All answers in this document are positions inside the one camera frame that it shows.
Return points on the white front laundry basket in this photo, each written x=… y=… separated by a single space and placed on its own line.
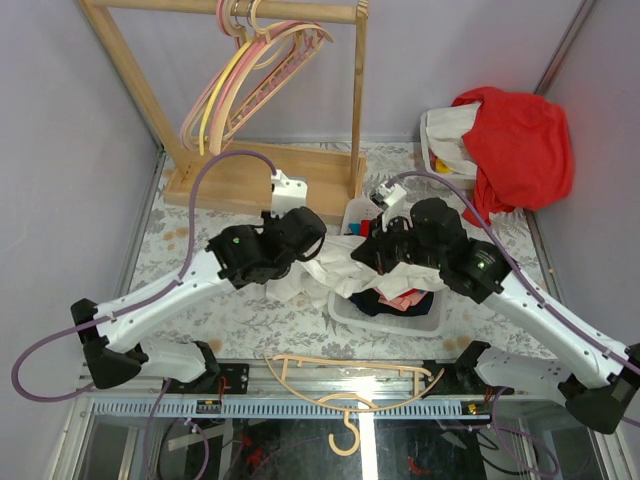
x=344 y=311

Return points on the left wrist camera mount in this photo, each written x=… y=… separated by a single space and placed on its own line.
x=287 y=193

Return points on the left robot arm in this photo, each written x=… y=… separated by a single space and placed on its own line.
x=117 y=336

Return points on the floral table cloth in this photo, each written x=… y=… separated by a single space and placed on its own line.
x=247 y=324

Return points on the aluminium rail frame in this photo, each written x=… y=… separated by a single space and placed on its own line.
x=258 y=430

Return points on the red t shirt on basket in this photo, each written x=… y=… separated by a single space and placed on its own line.
x=520 y=143

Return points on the white laundry basket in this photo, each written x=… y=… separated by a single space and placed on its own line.
x=443 y=149
x=344 y=311

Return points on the wooden clothes rack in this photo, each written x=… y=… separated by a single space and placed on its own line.
x=238 y=179

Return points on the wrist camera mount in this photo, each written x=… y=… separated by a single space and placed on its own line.
x=390 y=199
x=287 y=193

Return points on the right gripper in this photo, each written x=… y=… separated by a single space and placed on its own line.
x=373 y=252

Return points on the white back laundry basket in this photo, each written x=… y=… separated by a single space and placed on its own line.
x=443 y=149

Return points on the peach plastic hanger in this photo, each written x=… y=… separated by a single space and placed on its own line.
x=348 y=403

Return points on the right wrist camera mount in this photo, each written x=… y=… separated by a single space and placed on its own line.
x=390 y=199

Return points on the white t shirt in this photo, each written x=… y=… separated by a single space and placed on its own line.
x=333 y=271

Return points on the pile of folded clothes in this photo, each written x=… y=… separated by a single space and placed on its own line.
x=395 y=302

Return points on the peach hanger on rack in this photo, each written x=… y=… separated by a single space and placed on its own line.
x=286 y=46

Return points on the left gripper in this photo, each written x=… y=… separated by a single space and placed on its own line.
x=268 y=219

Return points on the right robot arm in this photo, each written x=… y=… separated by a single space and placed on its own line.
x=593 y=376

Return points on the yellow plastic hanger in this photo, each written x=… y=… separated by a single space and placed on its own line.
x=224 y=79

